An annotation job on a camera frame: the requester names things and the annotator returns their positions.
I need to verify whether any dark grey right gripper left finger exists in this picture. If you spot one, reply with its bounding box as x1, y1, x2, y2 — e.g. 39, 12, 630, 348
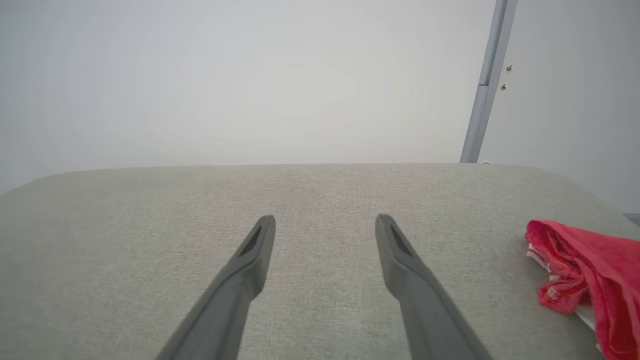
156, 214, 277, 360

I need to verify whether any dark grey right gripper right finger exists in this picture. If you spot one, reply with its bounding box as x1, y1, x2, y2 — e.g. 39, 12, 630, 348
374, 213, 494, 360

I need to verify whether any red basketball jersey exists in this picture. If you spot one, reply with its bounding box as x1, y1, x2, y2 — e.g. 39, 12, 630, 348
525, 219, 640, 360

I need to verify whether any grey metal post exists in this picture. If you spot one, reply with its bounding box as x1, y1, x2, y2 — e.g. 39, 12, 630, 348
459, 0, 519, 164

